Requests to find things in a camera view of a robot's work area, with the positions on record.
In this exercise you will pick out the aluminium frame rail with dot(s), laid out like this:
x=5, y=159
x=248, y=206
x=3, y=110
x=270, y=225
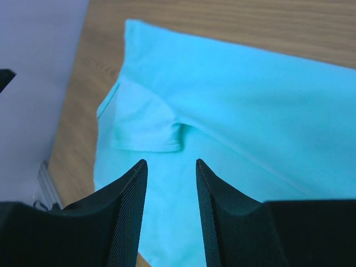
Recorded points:
x=45, y=195

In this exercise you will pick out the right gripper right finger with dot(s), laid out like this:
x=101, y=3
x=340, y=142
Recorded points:
x=240, y=231

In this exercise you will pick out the teal t shirt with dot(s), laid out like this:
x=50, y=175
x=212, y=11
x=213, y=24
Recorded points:
x=275, y=127

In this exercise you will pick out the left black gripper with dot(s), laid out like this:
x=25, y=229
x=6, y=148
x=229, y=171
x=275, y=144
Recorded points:
x=6, y=76

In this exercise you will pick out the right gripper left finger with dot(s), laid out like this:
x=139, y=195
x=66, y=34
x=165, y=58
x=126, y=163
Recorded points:
x=102, y=229

